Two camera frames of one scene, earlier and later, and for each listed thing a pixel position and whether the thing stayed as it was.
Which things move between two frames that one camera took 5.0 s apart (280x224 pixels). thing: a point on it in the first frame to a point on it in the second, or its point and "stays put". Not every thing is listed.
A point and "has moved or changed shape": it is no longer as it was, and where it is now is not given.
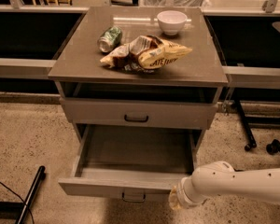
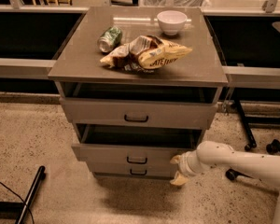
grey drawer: (133, 162) has moved or changed shape
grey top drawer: (137, 113) stays put
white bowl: (171, 21) stays put
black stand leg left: (15, 210) stays put
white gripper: (182, 192) to (184, 167)
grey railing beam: (21, 67) stays put
